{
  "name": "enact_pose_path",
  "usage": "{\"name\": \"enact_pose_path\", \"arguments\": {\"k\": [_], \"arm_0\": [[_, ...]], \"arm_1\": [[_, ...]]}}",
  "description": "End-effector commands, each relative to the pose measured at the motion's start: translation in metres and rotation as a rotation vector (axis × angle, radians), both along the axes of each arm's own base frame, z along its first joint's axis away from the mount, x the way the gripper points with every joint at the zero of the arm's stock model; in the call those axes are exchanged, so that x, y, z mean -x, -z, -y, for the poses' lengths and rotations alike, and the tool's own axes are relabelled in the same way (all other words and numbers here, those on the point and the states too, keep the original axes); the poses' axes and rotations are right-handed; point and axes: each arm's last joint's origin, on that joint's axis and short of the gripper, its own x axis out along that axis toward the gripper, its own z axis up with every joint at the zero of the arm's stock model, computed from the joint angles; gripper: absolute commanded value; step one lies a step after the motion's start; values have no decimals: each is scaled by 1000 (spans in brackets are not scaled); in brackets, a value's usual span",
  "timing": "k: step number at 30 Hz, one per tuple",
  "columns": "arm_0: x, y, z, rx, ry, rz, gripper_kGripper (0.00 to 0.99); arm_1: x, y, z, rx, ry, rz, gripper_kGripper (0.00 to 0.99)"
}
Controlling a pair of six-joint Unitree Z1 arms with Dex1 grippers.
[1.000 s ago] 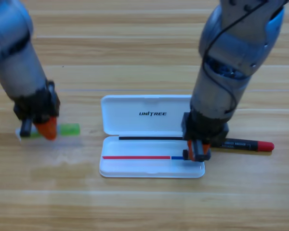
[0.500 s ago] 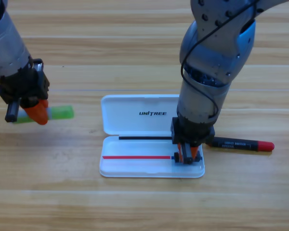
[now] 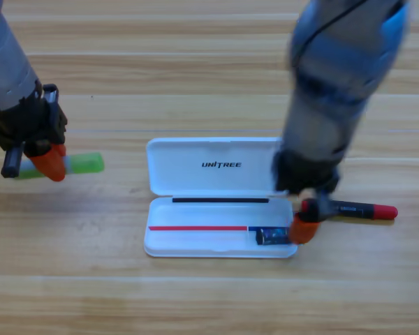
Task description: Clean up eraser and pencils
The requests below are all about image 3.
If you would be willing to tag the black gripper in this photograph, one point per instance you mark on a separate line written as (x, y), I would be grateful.
(28, 125)
(303, 174)

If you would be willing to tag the green highlighter pen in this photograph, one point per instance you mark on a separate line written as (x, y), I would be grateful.
(84, 163)

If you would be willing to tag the dark blue eraser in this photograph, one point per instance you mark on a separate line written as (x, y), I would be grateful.
(272, 236)

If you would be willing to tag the red and black marker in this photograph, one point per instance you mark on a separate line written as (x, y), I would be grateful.
(363, 210)

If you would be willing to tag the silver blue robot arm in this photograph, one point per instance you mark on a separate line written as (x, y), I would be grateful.
(335, 87)

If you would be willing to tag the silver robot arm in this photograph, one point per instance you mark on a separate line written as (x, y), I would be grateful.
(5, 66)

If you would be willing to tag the white Unitree pencil case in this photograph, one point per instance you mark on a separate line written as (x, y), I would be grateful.
(209, 174)

